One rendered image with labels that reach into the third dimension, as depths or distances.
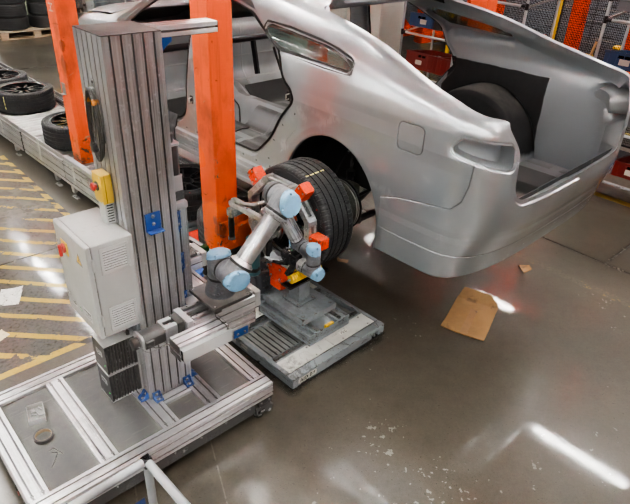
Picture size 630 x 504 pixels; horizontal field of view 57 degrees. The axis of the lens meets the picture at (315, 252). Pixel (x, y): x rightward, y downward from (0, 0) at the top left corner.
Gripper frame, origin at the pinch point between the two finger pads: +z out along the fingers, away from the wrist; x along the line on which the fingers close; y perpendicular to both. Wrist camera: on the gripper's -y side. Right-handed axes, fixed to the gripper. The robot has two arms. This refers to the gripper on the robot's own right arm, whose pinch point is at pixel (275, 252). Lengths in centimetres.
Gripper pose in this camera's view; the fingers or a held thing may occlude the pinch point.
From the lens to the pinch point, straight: 319.0
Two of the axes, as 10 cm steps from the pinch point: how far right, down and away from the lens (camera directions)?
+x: -7.2, 3.5, -6.1
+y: 0.2, -8.5, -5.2
